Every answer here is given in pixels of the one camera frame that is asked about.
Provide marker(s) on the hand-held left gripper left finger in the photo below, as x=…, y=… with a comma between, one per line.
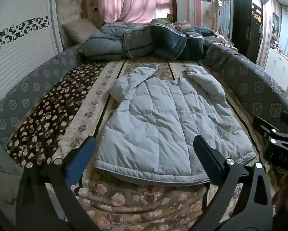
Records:
x=80, y=163

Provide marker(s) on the pink curtain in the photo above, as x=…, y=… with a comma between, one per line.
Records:
x=134, y=0

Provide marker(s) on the black tall cabinet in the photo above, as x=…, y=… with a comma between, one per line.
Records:
x=245, y=24

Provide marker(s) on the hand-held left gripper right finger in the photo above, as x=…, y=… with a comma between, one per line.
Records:
x=206, y=158

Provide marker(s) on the white patterned wardrobe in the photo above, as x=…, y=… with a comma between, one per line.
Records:
x=18, y=36

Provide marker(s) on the grey folded quilt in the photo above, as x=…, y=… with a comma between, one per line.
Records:
x=105, y=41

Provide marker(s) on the white low cabinet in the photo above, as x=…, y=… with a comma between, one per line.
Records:
x=278, y=67

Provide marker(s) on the beige pillow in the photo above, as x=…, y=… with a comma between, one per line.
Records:
x=80, y=28

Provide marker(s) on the white standing air conditioner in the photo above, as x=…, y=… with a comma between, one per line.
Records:
x=223, y=14

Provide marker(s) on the grey patterned bed sheet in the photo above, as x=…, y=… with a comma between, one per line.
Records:
x=26, y=89

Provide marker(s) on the white fluffy cushion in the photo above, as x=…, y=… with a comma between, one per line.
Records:
x=68, y=7

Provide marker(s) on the light blue puffer jacket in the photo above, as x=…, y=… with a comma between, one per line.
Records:
x=158, y=125

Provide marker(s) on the pile of colourful clothes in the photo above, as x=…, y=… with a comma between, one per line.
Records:
x=194, y=27

